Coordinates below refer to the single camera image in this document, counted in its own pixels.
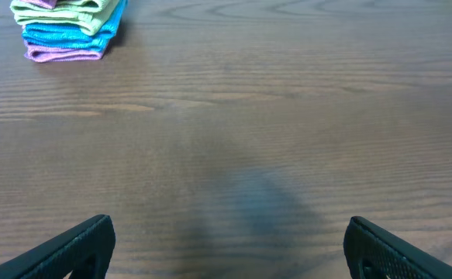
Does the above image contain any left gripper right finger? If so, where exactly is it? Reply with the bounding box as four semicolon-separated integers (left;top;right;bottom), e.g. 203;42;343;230
343;216;452;279

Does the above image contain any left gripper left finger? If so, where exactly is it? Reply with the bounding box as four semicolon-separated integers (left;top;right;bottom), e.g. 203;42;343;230
0;215;116;279

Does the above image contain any purple microfiber cloth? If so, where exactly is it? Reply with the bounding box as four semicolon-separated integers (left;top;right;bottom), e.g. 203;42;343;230
21;0;57;9

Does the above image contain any folded purple cloth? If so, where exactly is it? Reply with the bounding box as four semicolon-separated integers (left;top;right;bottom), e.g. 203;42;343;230
24;42;104;63

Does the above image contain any folded blue cloth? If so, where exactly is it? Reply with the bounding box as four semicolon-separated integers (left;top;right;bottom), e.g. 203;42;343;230
22;0;127;52

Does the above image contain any folded green cloth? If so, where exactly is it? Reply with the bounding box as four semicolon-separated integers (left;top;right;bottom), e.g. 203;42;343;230
10;0;119;36

